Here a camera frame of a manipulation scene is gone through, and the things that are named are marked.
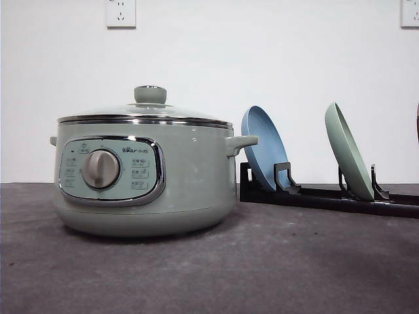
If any glass pot lid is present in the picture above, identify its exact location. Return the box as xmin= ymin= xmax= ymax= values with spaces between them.
xmin=58 ymin=85 xmax=233 ymax=128

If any green plate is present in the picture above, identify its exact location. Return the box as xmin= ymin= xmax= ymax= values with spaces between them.
xmin=325 ymin=102 xmax=374 ymax=200

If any blue plate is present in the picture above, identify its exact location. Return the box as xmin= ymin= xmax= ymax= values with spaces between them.
xmin=241 ymin=105 xmax=291 ymax=190

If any green electric steamer pot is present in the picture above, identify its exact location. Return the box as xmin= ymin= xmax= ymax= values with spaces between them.
xmin=50 ymin=123 xmax=258 ymax=238

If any black dish rack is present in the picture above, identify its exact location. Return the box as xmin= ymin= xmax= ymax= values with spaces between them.
xmin=240 ymin=162 xmax=419 ymax=219

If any dark object at edge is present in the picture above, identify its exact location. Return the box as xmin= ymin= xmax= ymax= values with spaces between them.
xmin=416 ymin=102 xmax=419 ymax=146

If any left white wall socket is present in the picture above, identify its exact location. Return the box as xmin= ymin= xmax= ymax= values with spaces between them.
xmin=105 ymin=0 xmax=137 ymax=31

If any white wall socket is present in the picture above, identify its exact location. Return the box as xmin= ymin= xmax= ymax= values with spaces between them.
xmin=398 ymin=0 xmax=419 ymax=31
xmin=105 ymin=0 xmax=137 ymax=31

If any right white wall socket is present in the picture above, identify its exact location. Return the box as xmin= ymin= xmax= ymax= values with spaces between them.
xmin=398 ymin=0 xmax=419 ymax=31

